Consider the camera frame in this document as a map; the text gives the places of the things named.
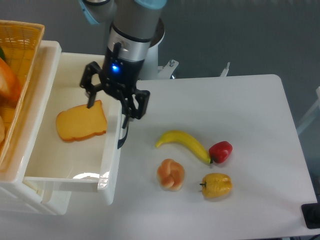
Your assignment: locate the black drawer handle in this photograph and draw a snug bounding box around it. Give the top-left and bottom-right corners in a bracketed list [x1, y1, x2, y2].
[117, 116, 129, 149]

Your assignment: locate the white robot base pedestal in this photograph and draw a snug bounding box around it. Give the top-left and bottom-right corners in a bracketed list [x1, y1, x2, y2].
[139, 18, 165, 80]

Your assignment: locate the orange woven plastic basket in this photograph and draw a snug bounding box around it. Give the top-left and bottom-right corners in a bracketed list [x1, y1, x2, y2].
[0, 20, 45, 172]

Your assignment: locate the orange toy bread slice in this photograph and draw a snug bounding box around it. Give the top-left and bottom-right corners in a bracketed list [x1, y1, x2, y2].
[55, 100, 108, 142]

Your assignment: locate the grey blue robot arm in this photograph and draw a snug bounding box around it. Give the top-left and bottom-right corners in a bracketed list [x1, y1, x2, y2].
[79, 0, 167, 128]

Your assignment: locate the black device at table edge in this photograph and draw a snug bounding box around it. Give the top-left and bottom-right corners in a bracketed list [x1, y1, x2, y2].
[301, 203, 320, 229]

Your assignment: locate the white drawer cabinet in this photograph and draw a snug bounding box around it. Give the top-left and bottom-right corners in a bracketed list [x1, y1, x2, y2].
[0, 40, 71, 215]

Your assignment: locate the knotted toy bread roll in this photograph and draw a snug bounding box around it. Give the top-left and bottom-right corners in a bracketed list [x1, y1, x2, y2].
[156, 158, 185, 192]

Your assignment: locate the red toy bell pepper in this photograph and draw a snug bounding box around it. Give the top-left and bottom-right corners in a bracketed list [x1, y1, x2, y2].
[208, 141, 233, 164]

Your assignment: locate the yellow toy bell pepper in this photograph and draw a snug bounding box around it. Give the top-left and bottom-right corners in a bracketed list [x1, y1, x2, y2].
[199, 173, 233, 199]

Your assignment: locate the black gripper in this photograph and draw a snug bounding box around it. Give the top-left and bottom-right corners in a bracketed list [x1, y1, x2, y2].
[79, 46, 150, 129]

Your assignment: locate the yellow toy banana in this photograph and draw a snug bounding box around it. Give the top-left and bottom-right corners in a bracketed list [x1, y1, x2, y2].
[155, 130, 213, 165]

